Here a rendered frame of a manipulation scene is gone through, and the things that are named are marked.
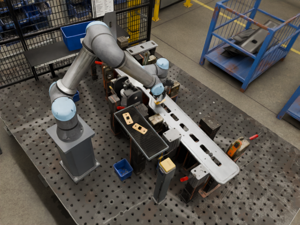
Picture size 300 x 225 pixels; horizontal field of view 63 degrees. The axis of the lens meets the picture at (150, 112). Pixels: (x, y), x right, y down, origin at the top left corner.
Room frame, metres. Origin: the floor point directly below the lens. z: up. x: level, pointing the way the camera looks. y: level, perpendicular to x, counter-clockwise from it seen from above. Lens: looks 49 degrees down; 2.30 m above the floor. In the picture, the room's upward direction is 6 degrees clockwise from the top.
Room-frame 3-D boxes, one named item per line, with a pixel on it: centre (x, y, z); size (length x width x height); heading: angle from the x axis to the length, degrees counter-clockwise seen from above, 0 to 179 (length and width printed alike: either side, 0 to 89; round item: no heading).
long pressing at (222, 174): (1.22, -0.08, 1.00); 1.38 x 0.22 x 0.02; 40
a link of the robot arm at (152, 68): (1.15, 0.04, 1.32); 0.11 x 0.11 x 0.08; 27
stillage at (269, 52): (3.22, -1.35, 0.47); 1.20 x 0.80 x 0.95; 137
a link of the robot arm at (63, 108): (0.82, 0.45, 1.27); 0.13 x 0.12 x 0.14; 27
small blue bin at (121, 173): (0.78, 0.14, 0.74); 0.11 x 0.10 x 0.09; 40
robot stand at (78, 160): (0.81, 0.45, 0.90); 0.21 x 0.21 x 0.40; 49
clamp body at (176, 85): (1.39, -0.16, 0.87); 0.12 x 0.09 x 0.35; 130
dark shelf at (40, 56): (1.78, 0.67, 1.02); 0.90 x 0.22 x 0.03; 130
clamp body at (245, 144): (0.90, -0.58, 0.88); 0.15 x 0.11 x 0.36; 130
